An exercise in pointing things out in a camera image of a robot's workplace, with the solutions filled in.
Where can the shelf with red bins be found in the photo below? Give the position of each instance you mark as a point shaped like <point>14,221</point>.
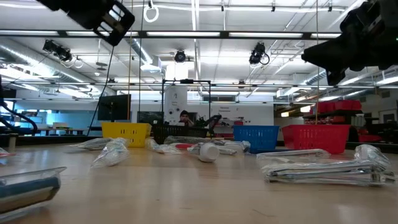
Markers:
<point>337,107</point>

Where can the silver ventilation duct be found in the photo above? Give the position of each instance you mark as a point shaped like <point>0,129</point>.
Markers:
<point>25,57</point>

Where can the white red toothpaste tube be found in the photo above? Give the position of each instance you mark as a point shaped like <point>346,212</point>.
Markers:
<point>6,153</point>

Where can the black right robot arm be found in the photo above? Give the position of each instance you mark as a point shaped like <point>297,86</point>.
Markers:
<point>391,31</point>

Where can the black background robot arm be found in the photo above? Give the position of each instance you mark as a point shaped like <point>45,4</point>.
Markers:
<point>213,119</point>

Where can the red crate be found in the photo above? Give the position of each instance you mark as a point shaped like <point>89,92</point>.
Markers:
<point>370,138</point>

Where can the silver nail clipper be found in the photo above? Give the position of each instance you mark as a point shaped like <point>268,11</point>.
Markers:
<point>292,153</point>
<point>326,175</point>
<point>371,155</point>

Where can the black hanging camera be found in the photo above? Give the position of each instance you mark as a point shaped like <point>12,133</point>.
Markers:
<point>57,49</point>
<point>257,54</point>
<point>179,56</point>

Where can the dark wall board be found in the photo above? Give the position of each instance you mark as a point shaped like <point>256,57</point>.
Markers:
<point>149,116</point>

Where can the person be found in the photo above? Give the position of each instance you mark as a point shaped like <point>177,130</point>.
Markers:
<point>185,117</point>

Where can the distant work table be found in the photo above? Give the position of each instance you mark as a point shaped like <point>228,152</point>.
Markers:
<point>62,129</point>

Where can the dark blue comb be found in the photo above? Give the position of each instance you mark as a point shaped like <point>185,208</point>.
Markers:
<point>28,189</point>

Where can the blue plastic basket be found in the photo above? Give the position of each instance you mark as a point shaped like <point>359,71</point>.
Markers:
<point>256,137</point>

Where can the black plastic basket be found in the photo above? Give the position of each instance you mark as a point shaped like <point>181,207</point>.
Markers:
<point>183,131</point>

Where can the distant black frame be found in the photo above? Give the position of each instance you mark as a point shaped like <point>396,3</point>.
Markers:
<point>162,99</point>

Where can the red white toothbrush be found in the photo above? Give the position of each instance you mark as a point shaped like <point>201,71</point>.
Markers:
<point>182,145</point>

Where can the red plastic basket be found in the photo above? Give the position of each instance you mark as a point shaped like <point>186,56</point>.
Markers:
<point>315,138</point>

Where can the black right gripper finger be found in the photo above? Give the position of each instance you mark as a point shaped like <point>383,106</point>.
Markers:
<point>336,77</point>
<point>326,57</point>

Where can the yellow plastic basket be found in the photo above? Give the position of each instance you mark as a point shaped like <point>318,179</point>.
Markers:
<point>124,132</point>

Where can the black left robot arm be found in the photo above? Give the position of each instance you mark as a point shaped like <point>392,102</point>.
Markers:
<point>49,2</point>

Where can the black computer monitor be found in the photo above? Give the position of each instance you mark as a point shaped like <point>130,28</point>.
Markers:
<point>114,107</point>

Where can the small grey post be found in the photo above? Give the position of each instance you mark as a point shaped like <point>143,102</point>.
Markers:
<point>12,141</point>

